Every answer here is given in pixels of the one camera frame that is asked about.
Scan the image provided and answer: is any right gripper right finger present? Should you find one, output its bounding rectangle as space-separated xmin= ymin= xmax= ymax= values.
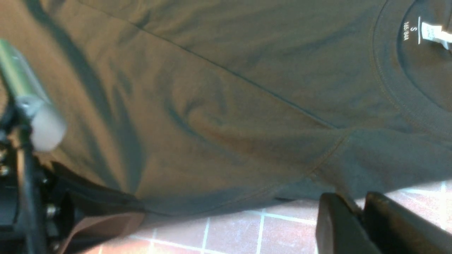
xmin=364 ymin=192 xmax=452 ymax=254

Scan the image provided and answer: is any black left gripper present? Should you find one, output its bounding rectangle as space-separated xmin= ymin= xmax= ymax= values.
xmin=1 ymin=103 xmax=67 ymax=254

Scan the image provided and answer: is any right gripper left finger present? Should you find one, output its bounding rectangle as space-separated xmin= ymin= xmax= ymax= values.
xmin=315 ymin=193 xmax=381 ymax=254

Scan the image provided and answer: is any dark gray long-sleeved shirt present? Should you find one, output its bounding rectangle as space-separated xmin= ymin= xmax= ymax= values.
xmin=1 ymin=0 xmax=452 ymax=219

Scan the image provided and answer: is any pink checkered tablecloth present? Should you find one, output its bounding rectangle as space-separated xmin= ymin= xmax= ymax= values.
xmin=84 ymin=180 xmax=452 ymax=254

